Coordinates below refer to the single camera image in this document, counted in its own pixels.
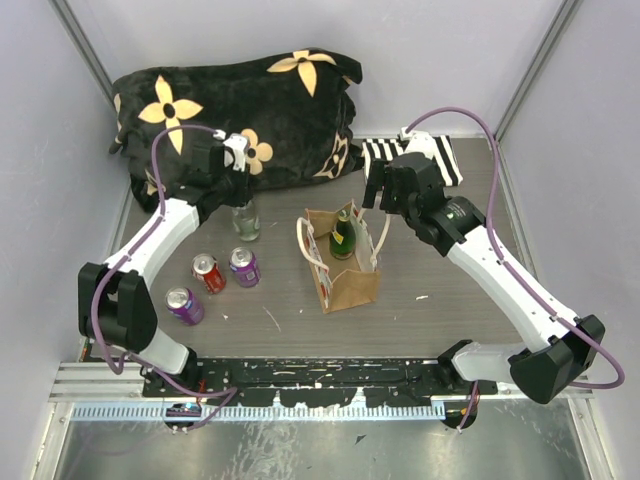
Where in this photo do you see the clear glass bottle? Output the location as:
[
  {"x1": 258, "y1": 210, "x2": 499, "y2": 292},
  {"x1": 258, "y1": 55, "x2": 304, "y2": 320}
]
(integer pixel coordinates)
[{"x1": 232, "y1": 200, "x2": 260, "y2": 242}]

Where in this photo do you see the purple soda can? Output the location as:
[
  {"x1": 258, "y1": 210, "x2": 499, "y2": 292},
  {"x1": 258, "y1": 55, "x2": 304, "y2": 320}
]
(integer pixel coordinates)
[
  {"x1": 229, "y1": 247, "x2": 261, "y2": 288},
  {"x1": 164, "y1": 287, "x2": 204, "y2": 326}
]

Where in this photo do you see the green glass bottle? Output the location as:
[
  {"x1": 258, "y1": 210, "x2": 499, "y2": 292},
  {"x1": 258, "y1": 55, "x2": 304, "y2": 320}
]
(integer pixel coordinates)
[{"x1": 329, "y1": 209, "x2": 356, "y2": 260}]

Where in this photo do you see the brown canvas tote bag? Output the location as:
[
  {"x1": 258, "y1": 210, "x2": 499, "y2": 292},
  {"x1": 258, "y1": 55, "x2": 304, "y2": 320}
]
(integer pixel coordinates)
[{"x1": 296, "y1": 201, "x2": 391, "y2": 314}]

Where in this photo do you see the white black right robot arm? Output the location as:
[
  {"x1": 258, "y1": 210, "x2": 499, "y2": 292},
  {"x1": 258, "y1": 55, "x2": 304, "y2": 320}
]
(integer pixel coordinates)
[{"x1": 363, "y1": 152, "x2": 606, "y2": 404}]

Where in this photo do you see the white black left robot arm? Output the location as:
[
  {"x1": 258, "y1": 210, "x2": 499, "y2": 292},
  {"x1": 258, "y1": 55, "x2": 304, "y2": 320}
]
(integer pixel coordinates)
[{"x1": 78, "y1": 134, "x2": 251, "y2": 396}]

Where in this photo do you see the black white striped cloth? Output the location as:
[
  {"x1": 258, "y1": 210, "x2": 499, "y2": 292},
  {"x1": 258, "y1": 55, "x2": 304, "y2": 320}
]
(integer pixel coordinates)
[{"x1": 362, "y1": 133, "x2": 463, "y2": 187}]

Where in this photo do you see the red soda can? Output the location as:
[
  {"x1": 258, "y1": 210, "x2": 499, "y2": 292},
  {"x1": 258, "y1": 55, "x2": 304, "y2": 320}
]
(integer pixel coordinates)
[{"x1": 191, "y1": 254, "x2": 226, "y2": 294}]

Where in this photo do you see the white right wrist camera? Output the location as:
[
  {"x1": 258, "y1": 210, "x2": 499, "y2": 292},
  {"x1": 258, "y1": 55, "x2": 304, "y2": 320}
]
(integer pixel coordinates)
[{"x1": 399, "y1": 128, "x2": 439, "y2": 159}]

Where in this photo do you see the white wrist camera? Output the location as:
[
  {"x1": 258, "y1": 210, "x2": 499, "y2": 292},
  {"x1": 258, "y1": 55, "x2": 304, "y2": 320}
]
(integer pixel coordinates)
[
  {"x1": 213, "y1": 129, "x2": 249, "y2": 172},
  {"x1": 399, "y1": 128, "x2": 439, "y2": 159}
]

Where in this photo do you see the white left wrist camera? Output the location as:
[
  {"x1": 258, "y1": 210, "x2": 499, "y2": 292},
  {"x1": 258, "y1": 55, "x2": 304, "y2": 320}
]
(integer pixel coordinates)
[{"x1": 213, "y1": 129, "x2": 249, "y2": 172}]

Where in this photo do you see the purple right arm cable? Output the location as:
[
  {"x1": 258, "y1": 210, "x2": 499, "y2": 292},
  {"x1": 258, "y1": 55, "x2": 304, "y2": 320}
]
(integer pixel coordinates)
[{"x1": 399, "y1": 105, "x2": 626, "y2": 432}]

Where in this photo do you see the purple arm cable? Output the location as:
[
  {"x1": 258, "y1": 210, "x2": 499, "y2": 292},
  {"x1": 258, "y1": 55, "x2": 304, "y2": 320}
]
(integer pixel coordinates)
[
  {"x1": 399, "y1": 105, "x2": 626, "y2": 432},
  {"x1": 93, "y1": 124, "x2": 239, "y2": 434}
]

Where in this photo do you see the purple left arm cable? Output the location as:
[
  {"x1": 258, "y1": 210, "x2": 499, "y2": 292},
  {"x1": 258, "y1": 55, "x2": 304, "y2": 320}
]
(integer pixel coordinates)
[{"x1": 93, "y1": 124, "x2": 239, "y2": 434}]

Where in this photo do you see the black mounting base rail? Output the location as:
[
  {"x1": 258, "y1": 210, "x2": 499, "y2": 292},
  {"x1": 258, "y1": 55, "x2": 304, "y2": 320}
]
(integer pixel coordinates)
[{"x1": 142, "y1": 355, "x2": 501, "y2": 409}]

